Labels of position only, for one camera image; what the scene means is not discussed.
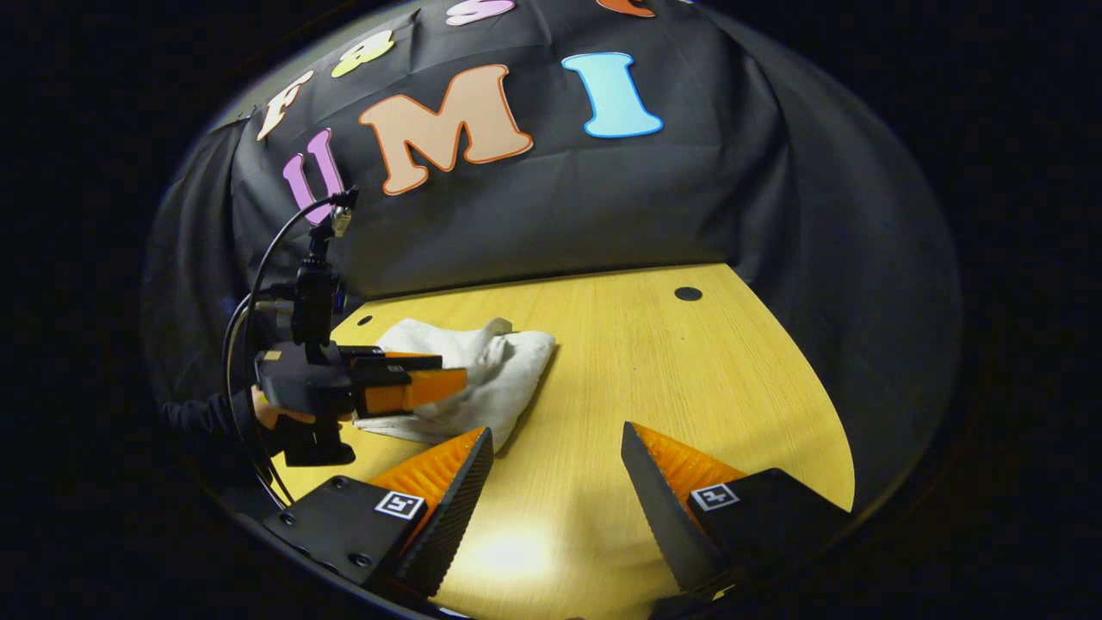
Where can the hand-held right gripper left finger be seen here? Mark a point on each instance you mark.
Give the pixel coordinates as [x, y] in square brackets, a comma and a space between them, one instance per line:
[448, 525]

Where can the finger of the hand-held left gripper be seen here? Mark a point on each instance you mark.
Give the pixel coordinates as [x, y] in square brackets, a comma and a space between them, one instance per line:
[405, 357]
[413, 389]

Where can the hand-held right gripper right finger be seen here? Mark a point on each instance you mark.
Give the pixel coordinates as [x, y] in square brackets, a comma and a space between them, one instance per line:
[667, 517]

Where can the white jeans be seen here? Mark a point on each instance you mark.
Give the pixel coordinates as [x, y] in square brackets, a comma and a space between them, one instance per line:
[508, 370]

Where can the black backdrop cloth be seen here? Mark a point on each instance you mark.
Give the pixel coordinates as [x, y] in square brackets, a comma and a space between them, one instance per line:
[646, 198]

